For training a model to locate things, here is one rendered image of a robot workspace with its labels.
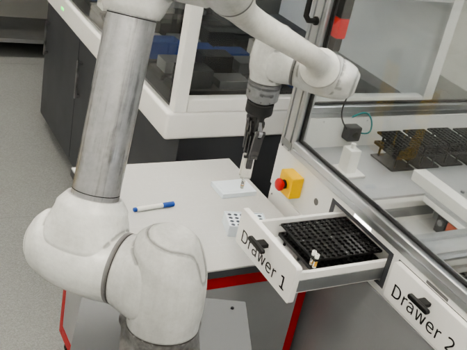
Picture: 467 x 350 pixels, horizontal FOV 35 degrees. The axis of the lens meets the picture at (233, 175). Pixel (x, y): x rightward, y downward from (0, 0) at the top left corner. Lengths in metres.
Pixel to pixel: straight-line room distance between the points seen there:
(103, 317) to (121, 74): 0.55
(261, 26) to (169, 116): 0.98
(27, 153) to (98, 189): 2.66
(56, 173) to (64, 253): 2.46
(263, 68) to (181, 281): 0.71
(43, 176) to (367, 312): 2.25
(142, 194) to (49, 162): 1.80
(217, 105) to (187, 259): 1.26
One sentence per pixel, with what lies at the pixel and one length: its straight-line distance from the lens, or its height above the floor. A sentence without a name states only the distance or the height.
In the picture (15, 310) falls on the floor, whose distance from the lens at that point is 3.02.
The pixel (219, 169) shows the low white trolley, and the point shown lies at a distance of 2.55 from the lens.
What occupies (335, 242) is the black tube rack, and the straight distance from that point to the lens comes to 2.01.
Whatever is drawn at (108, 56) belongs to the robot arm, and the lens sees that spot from 1.47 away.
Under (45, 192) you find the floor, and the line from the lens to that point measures 3.79.
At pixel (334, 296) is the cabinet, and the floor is 0.66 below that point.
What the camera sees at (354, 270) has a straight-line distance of 1.96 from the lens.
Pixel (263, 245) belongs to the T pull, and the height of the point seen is 0.91.
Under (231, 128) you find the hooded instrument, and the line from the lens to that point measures 2.70.
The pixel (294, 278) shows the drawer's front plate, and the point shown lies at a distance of 1.82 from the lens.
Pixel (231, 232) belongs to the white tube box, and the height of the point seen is 0.77.
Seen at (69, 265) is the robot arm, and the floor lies 1.02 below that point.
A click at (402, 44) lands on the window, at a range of 1.95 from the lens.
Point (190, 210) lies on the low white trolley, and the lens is 2.27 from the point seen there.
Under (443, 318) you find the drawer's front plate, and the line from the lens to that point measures 1.86.
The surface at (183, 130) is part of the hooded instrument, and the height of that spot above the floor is 0.84.
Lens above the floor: 1.90
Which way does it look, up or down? 27 degrees down
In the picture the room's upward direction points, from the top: 12 degrees clockwise
